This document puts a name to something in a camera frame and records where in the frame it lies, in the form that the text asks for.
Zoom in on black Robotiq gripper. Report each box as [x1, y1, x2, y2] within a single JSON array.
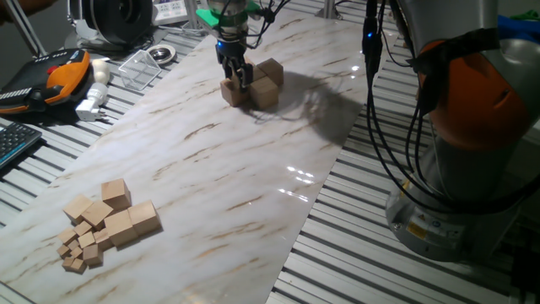
[[214, 37, 255, 94]]

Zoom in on person left forearm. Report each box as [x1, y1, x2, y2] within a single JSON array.
[[0, 0, 58, 24]]

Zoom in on white power strip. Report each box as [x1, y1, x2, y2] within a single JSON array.
[[150, 0, 190, 27]]

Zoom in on clear plastic box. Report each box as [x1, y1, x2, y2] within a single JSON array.
[[118, 49, 163, 92]]

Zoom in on black filament spool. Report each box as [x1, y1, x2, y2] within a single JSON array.
[[81, 0, 154, 48]]

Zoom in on white egg shaped object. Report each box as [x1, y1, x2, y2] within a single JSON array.
[[91, 58, 111, 86]]

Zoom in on white plug adapter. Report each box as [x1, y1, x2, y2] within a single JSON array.
[[75, 82, 111, 123]]

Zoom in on marble pattern board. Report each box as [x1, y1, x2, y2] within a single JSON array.
[[0, 0, 394, 304]]

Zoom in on medium wooden cube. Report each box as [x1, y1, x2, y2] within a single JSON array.
[[127, 199, 163, 237], [62, 193, 95, 225], [80, 199, 115, 231], [103, 209, 140, 248]]

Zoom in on orange black teach pendant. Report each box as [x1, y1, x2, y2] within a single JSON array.
[[0, 48, 93, 116]]

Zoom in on small wooden cube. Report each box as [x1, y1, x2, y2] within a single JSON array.
[[82, 243, 105, 268], [73, 220, 94, 237], [93, 227, 116, 252], [57, 226, 79, 246], [78, 231, 97, 249]]

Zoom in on black computer keyboard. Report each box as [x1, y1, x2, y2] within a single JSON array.
[[0, 122, 44, 171]]

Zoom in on blue bag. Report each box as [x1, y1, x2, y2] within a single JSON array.
[[497, 15, 540, 43]]

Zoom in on green cloth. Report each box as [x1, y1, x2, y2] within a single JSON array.
[[510, 8, 540, 22]]

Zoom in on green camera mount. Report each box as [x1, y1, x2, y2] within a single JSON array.
[[195, 0, 263, 28]]

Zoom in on aluminium frame post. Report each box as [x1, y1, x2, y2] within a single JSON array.
[[184, 0, 202, 30], [2, 0, 47, 58], [315, 0, 343, 20]]

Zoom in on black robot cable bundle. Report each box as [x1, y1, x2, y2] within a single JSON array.
[[246, 0, 540, 214]]

